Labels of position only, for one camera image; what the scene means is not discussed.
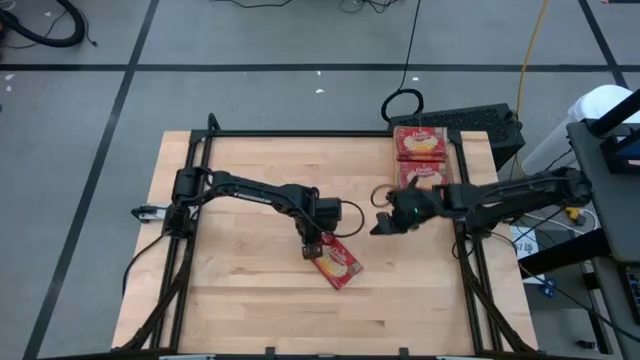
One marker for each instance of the black slanted post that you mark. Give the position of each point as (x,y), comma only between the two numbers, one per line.
(617,114)

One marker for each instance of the grey desk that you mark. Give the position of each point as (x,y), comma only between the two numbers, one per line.
(615,210)

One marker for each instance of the white cylindrical bin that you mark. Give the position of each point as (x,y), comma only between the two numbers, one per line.
(600,102)

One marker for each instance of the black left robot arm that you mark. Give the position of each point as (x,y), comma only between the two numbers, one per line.
(250,190)

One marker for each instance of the red Orville popcorn bag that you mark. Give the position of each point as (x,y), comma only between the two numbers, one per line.
(435,175)
(421,142)
(340,265)

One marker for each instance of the yellow power plug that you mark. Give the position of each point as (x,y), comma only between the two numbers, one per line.
(576,214)

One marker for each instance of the white paper sheet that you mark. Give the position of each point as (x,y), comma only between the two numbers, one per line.
(525,245)

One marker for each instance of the small black floor object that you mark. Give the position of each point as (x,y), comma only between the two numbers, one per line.
(585,345)

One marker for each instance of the black desk leg bar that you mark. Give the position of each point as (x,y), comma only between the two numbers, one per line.
(565,254)

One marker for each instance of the blue floor tags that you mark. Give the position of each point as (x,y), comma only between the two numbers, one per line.
(550,287)

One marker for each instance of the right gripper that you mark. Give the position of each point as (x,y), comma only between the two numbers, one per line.
(417,207)

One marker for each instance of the dark monitor with blue screen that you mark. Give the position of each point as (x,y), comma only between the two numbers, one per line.
(622,155)

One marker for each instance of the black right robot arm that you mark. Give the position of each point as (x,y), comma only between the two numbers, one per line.
(500,200)

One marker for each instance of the orange plastic basket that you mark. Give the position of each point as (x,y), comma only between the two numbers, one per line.
(395,172)

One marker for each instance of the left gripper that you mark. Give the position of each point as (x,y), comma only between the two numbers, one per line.
(312,237)

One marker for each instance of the dark keyboard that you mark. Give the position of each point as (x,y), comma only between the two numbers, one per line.
(634,295)

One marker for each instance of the black frame clip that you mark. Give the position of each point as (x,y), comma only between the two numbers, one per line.
(404,351)
(270,351)

